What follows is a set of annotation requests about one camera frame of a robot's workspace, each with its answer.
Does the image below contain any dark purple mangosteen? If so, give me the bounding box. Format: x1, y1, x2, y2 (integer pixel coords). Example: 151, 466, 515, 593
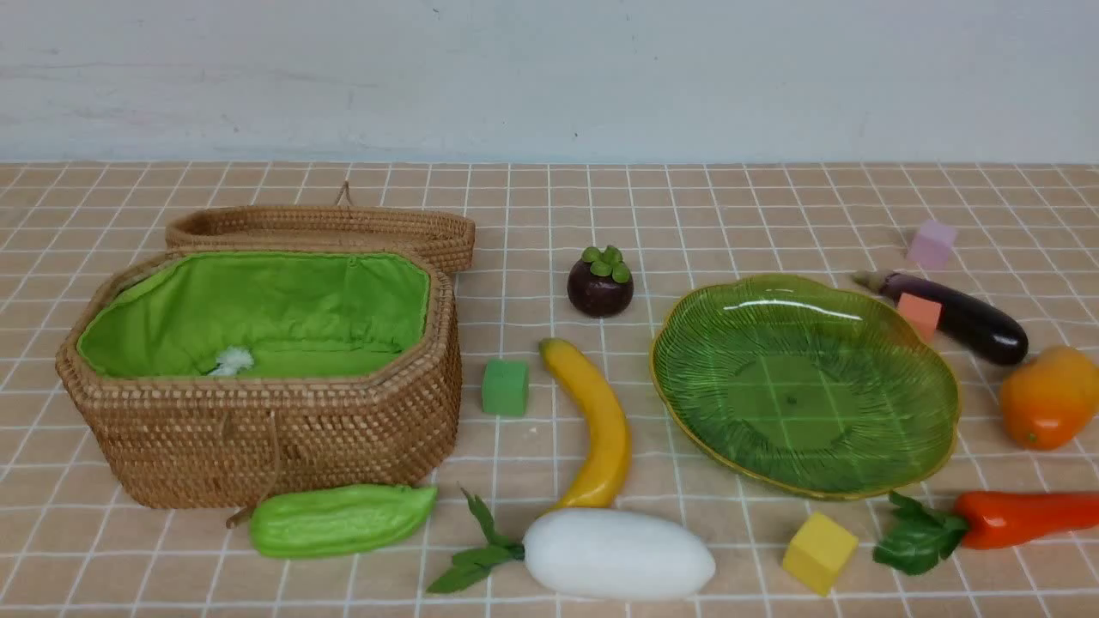
567, 245, 635, 319

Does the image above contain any yellow banana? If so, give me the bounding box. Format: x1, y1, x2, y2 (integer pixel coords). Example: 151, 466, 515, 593
539, 336, 632, 510

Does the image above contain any white radish with leaves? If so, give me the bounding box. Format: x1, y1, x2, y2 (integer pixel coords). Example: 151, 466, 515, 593
428, 493, 717, 602

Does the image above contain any green bitter gourd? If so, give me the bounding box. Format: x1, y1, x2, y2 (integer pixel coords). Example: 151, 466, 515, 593
249, 484, 437, 560

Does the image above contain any dark purple eggplant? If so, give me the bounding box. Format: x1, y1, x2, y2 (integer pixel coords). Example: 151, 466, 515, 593
852, 271, 1029, 367

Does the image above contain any orange carrot with leaves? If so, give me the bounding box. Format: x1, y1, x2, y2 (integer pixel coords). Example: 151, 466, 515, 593
872, 490, 1098, 576

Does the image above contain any orange mango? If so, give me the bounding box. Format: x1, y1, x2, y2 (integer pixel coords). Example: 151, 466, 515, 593
999, 347, 1098, 451

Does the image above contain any green foam cube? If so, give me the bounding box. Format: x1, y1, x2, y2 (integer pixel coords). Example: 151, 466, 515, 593
480, 358, 529, 418

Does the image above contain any woven wicker basket lid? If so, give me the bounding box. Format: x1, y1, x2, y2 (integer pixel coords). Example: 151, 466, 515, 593
165, 184, 476, 275

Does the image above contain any green glass leaf plate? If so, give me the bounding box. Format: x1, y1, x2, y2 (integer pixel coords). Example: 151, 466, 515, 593
650, 273, 959, 500

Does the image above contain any yellow foam cube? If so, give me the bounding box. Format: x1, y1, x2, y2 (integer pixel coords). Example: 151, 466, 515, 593
781, 512, 859, 596

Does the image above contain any salmon foam cube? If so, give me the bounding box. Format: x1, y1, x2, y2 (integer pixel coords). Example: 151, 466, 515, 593
896, 293, 942, 342

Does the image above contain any woven wicker basket green lining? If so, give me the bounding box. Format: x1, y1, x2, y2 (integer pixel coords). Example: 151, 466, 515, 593
56, 247, 463, 511

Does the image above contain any pink foam cube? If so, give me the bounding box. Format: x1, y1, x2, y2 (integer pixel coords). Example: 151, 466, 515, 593
906, 219, 958, 271

